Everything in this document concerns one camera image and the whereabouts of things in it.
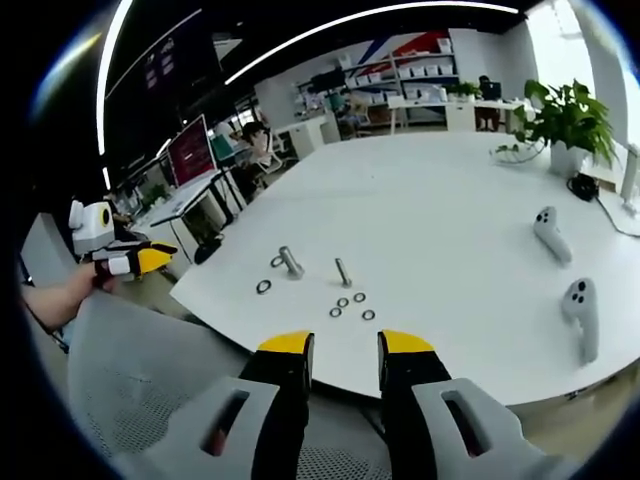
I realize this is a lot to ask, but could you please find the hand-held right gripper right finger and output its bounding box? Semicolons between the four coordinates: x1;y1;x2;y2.
377;328;584;480

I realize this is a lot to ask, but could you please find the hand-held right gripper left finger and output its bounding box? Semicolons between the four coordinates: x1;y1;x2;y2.
112;329;316;480

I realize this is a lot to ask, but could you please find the thick metal threaded stud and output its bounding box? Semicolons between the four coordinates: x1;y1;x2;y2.
277;245;306;280

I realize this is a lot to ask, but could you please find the thin metal threaded stud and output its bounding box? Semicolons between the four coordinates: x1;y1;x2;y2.
333;257;353;289

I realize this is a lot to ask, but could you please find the person's left hand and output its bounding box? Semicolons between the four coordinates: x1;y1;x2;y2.
91;259;121;295

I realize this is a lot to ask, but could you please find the white office desk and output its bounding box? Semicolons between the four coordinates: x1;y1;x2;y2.
148;169;247;262

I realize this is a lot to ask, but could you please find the grey mesh chair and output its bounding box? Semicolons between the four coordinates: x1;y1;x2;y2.
67;292;401;480

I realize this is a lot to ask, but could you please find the monitor with red screen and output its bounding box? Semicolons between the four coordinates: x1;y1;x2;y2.
166;113;220;190

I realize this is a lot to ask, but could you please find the ceiling light strip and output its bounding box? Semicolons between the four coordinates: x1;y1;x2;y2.
96;0;135;157
224;0;520;86

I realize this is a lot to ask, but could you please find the white handheld controller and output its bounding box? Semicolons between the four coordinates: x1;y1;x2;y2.
560;277;600;365
532;205;574;266

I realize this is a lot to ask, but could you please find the white low cabinet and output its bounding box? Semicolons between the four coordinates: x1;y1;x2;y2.
273;115;342;160

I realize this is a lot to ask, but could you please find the black power adapter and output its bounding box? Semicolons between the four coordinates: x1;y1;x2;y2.
566;172;601;203

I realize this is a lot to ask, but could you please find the long white table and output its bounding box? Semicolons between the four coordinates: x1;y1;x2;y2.
387;96;540;135

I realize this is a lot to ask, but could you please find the white stand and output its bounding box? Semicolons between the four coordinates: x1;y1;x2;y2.
618;143;640;217

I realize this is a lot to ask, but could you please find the white shelving unit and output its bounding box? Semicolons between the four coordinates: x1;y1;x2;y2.
343;35;460;132

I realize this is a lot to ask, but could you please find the green potted plant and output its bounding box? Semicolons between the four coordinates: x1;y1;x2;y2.
494;78;620;177

